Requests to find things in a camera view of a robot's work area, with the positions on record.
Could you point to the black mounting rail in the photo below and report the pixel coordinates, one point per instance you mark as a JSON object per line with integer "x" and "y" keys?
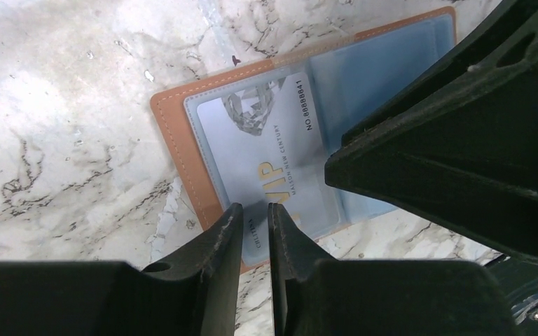
{"x": 519, "y": 282}

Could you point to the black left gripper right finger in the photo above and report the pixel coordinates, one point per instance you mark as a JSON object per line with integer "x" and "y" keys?
{"x": 317, "y": 294}

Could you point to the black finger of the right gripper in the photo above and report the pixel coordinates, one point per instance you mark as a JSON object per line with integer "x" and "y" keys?
{"x": 459, "y": 145}

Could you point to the white VIP card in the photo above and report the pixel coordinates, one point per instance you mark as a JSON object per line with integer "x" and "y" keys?
{"x": 261, "y": 143}

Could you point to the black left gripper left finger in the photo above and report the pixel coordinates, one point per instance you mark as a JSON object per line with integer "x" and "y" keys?
{"x": 192, "y": 291}

